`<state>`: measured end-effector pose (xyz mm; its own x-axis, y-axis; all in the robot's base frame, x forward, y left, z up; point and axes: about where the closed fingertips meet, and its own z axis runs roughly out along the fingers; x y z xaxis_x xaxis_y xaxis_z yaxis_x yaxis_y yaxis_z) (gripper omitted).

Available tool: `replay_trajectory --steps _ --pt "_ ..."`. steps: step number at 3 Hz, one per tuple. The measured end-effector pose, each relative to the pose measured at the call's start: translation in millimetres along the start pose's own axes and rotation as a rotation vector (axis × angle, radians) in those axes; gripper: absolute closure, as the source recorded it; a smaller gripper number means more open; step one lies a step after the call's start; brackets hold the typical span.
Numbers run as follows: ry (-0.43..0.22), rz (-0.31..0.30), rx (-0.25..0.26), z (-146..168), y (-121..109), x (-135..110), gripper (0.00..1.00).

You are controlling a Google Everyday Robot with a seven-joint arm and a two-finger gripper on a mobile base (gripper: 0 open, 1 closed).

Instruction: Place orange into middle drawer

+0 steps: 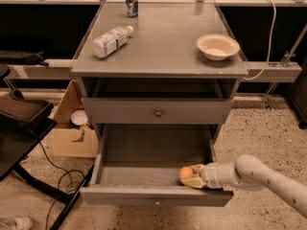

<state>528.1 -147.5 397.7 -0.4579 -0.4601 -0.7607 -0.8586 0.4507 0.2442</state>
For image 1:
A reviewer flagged small white bowl in box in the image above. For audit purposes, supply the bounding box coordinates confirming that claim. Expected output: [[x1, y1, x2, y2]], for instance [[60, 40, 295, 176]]
[[71, 110, 88, 126]]

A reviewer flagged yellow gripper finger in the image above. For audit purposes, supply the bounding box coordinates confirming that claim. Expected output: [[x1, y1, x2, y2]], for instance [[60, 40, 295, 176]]
[[180, 176, 206, 189], [191, 164, 204, 173]]

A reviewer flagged grey drawer cabinet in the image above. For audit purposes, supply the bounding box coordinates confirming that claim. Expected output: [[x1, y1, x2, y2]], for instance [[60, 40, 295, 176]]
[[70, 1, 249, 136]]

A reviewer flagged white shoe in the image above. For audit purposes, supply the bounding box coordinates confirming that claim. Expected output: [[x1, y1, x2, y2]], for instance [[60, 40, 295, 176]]
[[0, 217, 34, 230]]

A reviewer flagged black cable on floor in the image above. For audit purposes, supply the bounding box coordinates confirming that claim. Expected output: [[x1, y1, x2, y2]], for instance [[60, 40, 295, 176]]
[[38, 141, 86, 230]]

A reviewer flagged orange fruit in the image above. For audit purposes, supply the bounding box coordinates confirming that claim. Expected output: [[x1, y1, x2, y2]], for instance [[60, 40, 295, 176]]
[[179, 167, 194, 179]]

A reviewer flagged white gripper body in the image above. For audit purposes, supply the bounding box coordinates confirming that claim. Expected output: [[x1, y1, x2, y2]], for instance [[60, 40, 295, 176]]
[[201, 163, 237, 189]]

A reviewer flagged cardboard box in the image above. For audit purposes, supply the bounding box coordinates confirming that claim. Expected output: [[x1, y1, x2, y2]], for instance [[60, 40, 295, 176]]
[[49, 80, 98, 158]]

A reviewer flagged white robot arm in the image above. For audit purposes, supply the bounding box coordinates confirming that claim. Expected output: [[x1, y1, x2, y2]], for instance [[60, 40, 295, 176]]
[[179, 154, 307, 218]]

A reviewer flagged open grey middle drawer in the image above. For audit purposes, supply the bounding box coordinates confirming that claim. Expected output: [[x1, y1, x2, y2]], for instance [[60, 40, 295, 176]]
[[81, 124, 233, 207]]

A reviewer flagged clear plastic water bottle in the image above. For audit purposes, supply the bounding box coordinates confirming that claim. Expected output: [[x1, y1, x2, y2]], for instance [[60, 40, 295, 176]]
[[92, 26, 133, 58]]

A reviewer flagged black object on ledge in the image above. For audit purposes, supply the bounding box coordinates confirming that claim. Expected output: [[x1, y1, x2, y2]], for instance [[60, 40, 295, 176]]
[[0, 51, 49, 67]]

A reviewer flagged blue silver drink can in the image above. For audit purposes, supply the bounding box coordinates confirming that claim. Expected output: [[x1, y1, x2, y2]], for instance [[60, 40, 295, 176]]
[[124, 0, 139, 18]]

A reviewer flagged closed grey top drawer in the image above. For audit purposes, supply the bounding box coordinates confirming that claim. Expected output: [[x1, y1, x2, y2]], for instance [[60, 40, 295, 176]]
[[82, 98, 233, 125]]

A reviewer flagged white cable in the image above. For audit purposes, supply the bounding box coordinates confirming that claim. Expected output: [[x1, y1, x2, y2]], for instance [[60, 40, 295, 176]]
[[243, 0, 278, 81]]

